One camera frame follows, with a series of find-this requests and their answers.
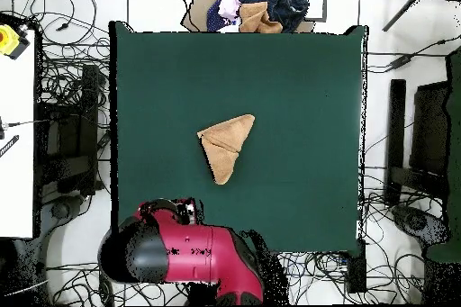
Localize tan terry towel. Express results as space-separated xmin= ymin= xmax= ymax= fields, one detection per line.
xmin=196 ymin=113 xmax=256 ymax=186

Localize cardboard laundry box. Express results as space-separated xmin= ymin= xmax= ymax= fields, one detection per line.
xmin=180 ymin=0 xmax=329 ymax=33

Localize dark green table cloth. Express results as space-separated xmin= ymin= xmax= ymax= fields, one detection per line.
xmin=108 ymin=20 xmax=369 ymax=257

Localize crumpled tan cloth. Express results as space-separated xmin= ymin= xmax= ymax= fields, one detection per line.
xmin=238 ymin=1 xmax=284 ymax=34

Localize blue dotted garment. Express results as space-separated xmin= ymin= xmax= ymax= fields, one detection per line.
xmin=206 ymin=0 xmax=239 ymax=32

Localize black equipment stand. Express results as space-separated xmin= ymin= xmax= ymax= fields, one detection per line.
xmin=33 ymin=63 xmax=109 ymax=200

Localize dark blue jeans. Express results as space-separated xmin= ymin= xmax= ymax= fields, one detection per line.
xmin=237 ymin=0 xmax=310 ymax=33

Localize black power strip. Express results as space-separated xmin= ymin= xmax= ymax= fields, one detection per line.
xmin=346 ymin=238 xmax=367 ymax=294

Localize gray chair base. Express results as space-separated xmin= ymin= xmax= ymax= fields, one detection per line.
xmin=39 ymin=194 xmax=89 ymax=250
xmin=390 ymin=203 xmax=451 ymax=250

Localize white side table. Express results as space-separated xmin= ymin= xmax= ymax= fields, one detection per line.
xmin=0 ymin=29 xmax=37 ymax=239

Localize black striped strip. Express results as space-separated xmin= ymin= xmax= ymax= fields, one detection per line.
xmin=0 ymin=134 xmax=20 ymax=158

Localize dark green draped cloth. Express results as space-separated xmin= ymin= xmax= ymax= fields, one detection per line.
xmin=424 ymin=45 xmax=461 ymax=263

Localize yellow emergency stop button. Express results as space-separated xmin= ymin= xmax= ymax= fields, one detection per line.
xmin=0 ymin=23 xmax=31 ymax=60

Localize black cable tangle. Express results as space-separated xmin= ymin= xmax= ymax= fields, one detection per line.
xmin=12 ymin=0 xmax=111 ymax=131
xmin=359 ymin=173 xmax=426 ymax=304

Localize black adapter with cable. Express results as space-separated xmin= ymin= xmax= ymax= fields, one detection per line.
xmin=366 ymin=34 xmax=461 ymax=74

